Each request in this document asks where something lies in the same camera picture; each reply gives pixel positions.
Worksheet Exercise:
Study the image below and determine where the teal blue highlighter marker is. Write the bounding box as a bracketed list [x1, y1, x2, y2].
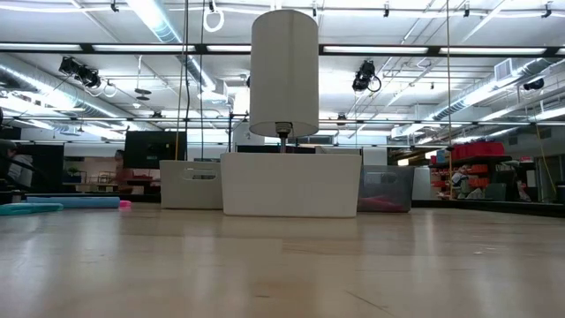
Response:
[0, 202, 64, 216]

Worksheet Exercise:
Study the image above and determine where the white plastic bin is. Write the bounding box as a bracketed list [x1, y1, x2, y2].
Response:
[220, 152, 364, 219]

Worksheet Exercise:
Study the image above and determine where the white cylindrical lamp shade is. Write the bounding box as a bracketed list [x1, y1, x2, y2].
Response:
[248, 8, 320, 155]

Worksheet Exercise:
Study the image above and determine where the grey plastic bin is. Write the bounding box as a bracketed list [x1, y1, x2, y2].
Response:
[159, 159, 224, 210]

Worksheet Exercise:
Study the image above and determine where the transparent smoky plastic bin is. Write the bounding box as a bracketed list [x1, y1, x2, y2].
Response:
[356, 164, 416, 215]

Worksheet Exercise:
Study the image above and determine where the large black monitor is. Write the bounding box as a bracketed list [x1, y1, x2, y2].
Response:
[123, 130, 188, 170]

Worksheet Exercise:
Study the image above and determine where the person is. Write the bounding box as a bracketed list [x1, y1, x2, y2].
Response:
[0, 139, 34, 191]
[113, 148, 133, 193]

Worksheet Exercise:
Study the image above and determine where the shelf with red bins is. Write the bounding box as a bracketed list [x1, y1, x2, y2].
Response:
[428, 140, 514, 201]

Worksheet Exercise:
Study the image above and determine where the black hanging cable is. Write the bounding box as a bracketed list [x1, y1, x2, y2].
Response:
[182, 0, 192, 161]

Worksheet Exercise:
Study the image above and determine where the black ceiling mounted camera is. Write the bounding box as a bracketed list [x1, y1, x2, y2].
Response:
[58, 56, 103, 90]
[522, 77, 546, 92]
[351, 59, 382, 95]

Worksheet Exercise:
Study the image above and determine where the ceiling light rail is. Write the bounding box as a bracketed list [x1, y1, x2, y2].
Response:
[0, 42, 565, 57]

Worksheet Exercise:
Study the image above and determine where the white cable loop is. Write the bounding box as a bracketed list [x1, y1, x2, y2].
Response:
[202, 7, 226, 34]

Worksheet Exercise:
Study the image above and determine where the silver ventilation duct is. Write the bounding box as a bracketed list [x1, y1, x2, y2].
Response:
[0, 52, 133, 133]
[430, 57, 565, 123]

